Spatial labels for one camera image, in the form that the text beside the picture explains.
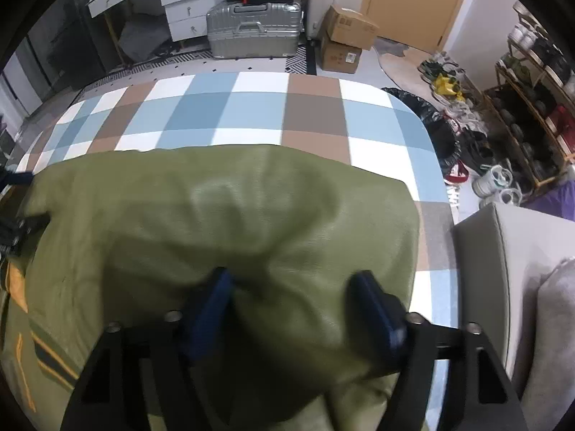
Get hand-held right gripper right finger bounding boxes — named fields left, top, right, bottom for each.
left=345, top=270, right=530, bottom=431

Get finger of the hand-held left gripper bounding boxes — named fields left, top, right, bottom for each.
left=0, top=215, right=49, bottom=256
left=0, top=167, right=34, bottom=186

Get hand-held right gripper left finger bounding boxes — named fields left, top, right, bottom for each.
left=60, top=267, right=235, bottom=431

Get green varsity jacket yellow sleeves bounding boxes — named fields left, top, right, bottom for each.
left=0, top=144, right=420, bottom=431

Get dark glass wardrobe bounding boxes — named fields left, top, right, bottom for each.
left=2, top=38, right=52, bottom=117

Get red white bag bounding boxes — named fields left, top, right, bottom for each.
left=444, top=162, right=469, bottom=186

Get grey bag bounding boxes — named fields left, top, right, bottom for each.
left=119, top=15, right=174, bottom=61

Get black trash bag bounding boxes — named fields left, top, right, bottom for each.
left=381, top=87, right=463, bottom=180

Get purple bag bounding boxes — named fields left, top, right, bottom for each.
left=521, top=180, right=575, bottom=223

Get blue brown checked bed sheet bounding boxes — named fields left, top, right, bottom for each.
left=13, top=71, right=463, bottom=431

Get pile of loose shoes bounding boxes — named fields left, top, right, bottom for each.
left=415, top=51, right=526, bottom=209

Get beige round rug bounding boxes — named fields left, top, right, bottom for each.
left=375, top=36, right=434, bottom=95

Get small cardboard box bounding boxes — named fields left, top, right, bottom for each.
left=320, top=36, right=364, bottom=73

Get black white patterned mat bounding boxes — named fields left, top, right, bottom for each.
left=83, top=44, right=317, bottom=86

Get silver suitcase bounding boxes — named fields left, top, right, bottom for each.
left=206, top=2, right=303, bottom=60

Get large cardboard box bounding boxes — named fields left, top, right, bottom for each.
left=324, top=5, right=380, bottom=51

